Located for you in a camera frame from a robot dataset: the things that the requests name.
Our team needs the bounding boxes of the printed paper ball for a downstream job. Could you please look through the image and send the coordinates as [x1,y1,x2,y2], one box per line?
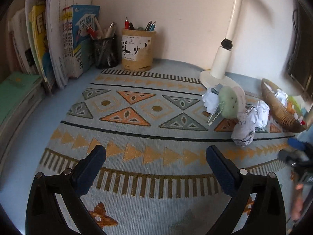
[231,100,270,147]

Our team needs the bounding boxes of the green kiwi plush keychain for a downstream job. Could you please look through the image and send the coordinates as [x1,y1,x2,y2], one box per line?
[207,85,246,126]

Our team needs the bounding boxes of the grey white paper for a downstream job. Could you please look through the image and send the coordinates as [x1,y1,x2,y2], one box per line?
[202,84,224,114]

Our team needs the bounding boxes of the person's right hand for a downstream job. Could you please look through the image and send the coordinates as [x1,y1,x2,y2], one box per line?
[291,183,303,221]

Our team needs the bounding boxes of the woven brown basket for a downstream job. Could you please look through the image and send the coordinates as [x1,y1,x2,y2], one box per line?
[261,79,307,133]

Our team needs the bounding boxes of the dark wooden furniture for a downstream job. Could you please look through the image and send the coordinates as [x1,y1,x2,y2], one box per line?
[288,3,312,97]

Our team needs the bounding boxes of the white desk lamp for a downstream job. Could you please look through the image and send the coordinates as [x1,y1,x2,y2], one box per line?
[200,0,242,89]

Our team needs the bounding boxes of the stack of books under green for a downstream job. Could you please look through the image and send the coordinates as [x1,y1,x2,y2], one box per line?
[1,83,45,173]

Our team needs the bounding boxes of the patterned woven table mat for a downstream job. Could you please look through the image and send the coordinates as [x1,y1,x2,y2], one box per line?
[38,70,292,234]

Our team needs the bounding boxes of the black mesh pen holder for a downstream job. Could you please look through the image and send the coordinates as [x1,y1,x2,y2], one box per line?
[94,35,120,69]

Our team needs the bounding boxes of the row of upright books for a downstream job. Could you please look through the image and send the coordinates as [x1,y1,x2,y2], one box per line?
[8,0,100,93]

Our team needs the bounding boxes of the bamboo pen holder with label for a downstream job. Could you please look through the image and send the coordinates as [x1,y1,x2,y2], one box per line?
[121,29,157,72]

